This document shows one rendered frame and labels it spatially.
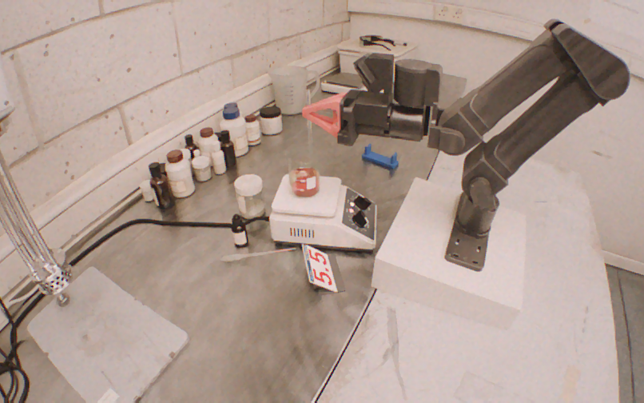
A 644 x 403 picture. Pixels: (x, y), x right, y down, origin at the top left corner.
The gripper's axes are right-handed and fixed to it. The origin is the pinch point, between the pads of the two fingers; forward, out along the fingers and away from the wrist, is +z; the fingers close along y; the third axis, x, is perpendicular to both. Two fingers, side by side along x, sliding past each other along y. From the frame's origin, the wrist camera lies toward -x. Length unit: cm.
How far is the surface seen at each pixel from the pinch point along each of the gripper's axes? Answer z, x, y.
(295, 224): 0.7, 18.8, 7.8
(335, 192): -4.5, 16.1, -0.4
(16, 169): 54, 1, 29
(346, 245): -8.5, 23.4, 5.9
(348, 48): 21, 9, -105
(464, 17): -32, -7, -131
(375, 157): -6.9, 23.9, -30.1
